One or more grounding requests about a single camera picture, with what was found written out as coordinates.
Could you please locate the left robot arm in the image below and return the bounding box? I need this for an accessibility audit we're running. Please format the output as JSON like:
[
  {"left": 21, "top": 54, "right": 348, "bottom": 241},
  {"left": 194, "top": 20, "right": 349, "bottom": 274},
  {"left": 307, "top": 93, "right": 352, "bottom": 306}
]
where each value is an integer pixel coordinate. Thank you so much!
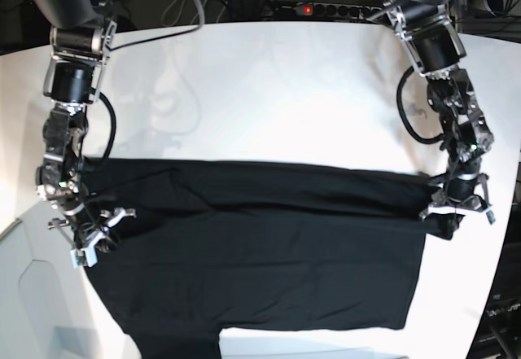
[{"left": 368, "top": 0, "right": 495, "bottom": 239}]

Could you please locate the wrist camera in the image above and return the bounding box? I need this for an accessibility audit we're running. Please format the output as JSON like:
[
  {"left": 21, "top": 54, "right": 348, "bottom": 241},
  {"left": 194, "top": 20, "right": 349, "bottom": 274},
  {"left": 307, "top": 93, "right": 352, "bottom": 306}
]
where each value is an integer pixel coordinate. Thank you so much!
[
  {"left": 70, "top": 247, "right": 98, "bottom": 269},
  {"left": 485, "top": 208, "right": 496, "bottom": 225}
]

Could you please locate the black power strip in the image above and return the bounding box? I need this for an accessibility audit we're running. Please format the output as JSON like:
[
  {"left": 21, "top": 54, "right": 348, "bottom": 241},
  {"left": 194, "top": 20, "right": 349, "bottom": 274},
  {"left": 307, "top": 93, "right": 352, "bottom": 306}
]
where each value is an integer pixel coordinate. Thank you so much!
[{"left": 266, "top": 2, "right": 386, "bottom": 23}]

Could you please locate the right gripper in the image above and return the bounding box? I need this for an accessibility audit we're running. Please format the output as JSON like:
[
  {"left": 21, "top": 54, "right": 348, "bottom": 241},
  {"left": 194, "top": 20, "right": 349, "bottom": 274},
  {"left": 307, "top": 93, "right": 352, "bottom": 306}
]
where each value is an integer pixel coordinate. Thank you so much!
[{"left": 48, "top": 198, "right": 137, "bottom": 256}]

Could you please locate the black T-shirt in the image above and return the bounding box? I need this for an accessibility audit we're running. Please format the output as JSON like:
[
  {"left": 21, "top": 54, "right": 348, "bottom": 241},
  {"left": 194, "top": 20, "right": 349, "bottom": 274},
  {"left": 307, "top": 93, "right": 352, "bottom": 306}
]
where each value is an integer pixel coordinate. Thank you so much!
[{"left": 85, "top": 160, "right": 436, "bottom": 358}]

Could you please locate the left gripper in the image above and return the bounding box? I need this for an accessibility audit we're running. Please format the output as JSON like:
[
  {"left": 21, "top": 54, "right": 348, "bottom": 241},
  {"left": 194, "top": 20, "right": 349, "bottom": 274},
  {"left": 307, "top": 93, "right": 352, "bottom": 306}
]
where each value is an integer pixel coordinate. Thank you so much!
[{"left": 418, "top": 172, "right": 491, "bottom": 240}]

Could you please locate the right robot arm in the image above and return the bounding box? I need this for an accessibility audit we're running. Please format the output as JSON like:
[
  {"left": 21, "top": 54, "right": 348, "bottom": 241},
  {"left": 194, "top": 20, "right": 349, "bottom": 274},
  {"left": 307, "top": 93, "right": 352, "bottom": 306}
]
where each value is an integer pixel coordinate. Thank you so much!
[{"left": 34, "top": 0, "right": 135, "bottom": 267}]

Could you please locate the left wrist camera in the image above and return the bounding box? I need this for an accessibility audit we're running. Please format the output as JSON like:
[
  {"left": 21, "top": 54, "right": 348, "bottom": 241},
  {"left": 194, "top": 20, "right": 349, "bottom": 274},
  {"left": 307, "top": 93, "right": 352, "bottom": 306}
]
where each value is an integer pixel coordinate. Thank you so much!
[{"left": 485, "top": 208, "right": 496, "bottom": 225}]

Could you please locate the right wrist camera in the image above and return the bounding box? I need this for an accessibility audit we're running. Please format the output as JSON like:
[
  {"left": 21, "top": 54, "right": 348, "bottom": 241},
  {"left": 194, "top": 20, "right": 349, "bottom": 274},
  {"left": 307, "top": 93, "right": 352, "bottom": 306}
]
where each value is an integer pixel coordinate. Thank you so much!
[{"left": 70, "top": 247, "right": 98, "bottom": 269}]

